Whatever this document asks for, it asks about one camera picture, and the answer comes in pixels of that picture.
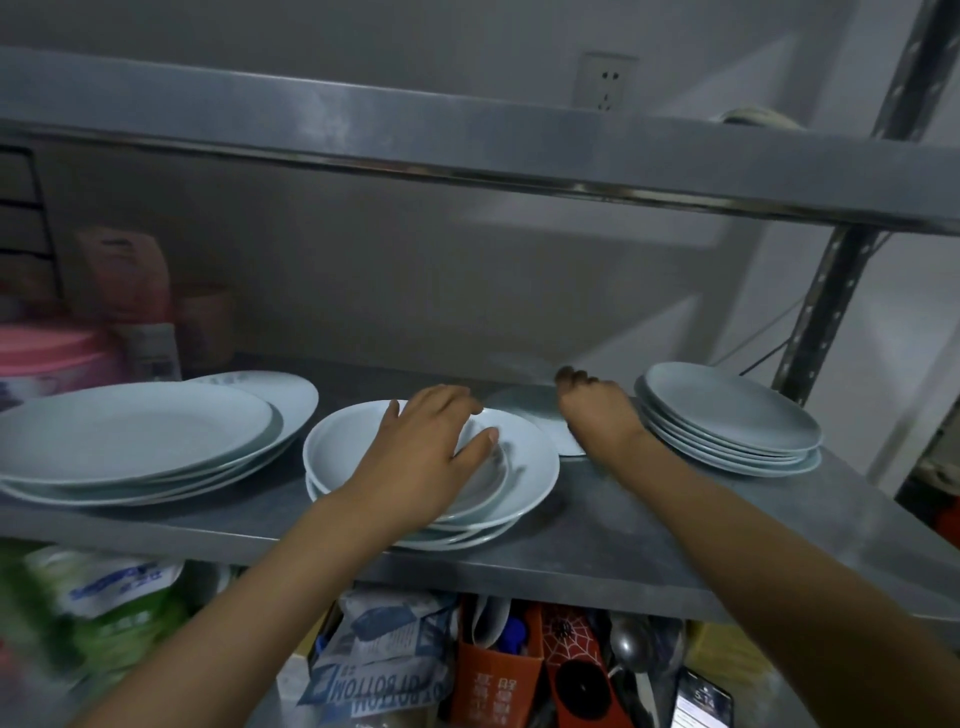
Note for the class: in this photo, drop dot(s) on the pink tube white cap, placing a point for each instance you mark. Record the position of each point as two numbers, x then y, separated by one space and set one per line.
124 277

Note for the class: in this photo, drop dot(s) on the black smartphone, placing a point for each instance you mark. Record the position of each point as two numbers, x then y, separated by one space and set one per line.
701 705

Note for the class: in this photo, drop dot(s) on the grey blue printed bag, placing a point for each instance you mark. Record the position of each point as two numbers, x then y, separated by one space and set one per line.
375 637

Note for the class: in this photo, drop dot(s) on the person's right forearm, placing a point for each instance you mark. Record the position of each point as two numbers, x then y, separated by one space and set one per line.
787 562

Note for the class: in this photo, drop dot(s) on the pink lidded jar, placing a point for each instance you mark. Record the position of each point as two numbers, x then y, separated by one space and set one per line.
52 360

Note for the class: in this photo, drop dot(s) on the metal spoon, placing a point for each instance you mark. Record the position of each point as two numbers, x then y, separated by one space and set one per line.
632 637

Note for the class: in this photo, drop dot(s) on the grey metal shelf rack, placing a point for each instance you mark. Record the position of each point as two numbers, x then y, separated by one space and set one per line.
862 510

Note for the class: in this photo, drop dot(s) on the person's left forearm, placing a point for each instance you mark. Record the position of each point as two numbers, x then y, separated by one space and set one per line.
270 615

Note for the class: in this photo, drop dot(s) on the person's right hand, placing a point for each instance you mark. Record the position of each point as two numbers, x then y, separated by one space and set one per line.
604 420

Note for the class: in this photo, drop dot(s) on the orange paper bag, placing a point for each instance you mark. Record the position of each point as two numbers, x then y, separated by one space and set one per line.
495 690

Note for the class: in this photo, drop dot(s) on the pink cup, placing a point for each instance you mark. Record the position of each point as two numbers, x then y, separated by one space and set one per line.
206 330

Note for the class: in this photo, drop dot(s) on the yellow packet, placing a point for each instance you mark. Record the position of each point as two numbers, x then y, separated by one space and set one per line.
727 649

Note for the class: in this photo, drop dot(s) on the green white refill pouch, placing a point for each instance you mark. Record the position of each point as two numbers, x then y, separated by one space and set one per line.
120 630

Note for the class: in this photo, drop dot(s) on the white wall socket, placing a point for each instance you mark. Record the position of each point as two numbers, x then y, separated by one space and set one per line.
606 81

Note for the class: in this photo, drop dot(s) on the blue cap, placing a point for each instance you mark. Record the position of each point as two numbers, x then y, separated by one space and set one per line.
513 636

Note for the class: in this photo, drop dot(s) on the person's left hand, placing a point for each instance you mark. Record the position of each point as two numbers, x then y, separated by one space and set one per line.
420 465

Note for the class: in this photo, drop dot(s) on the red crate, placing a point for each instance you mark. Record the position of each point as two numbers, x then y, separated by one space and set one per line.
949 525

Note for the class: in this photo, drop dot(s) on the stack of white plates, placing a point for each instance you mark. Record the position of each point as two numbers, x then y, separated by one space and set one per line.
727 405

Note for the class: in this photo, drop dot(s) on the orange black web print gadget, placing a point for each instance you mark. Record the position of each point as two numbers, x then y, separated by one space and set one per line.
581 690

